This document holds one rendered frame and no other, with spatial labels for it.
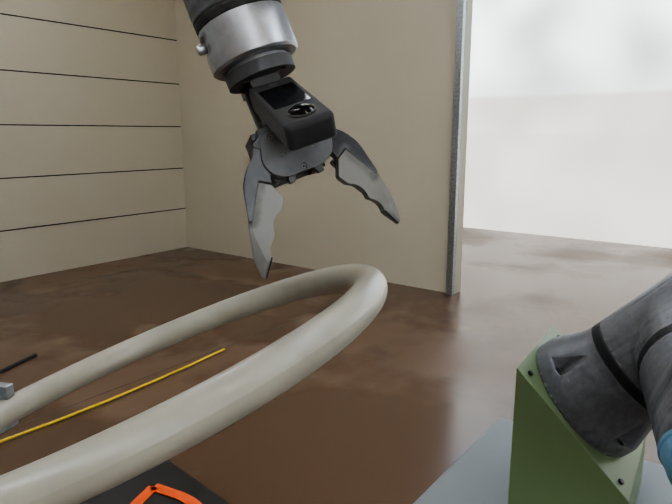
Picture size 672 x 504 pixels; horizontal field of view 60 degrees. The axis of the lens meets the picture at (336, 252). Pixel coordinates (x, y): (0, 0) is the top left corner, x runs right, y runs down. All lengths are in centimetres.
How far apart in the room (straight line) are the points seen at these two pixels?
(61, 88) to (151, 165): 130
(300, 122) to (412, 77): 492
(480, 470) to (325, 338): 74
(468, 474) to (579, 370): 30
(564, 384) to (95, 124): 634
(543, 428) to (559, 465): 5
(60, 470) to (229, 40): 39
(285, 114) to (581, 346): 57
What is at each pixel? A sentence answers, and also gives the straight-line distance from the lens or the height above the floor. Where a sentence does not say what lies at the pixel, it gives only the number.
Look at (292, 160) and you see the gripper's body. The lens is 57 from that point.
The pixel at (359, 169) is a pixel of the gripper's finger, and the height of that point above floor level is 138.
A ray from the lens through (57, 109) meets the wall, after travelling 669.
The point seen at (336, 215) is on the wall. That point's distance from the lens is 591.
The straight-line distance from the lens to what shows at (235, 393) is 35.
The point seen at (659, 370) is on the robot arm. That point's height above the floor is 115.
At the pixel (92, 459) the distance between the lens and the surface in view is 35.
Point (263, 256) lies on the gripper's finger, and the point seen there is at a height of 130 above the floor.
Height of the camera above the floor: 141
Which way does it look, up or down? 11 degrees down
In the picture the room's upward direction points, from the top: straight up
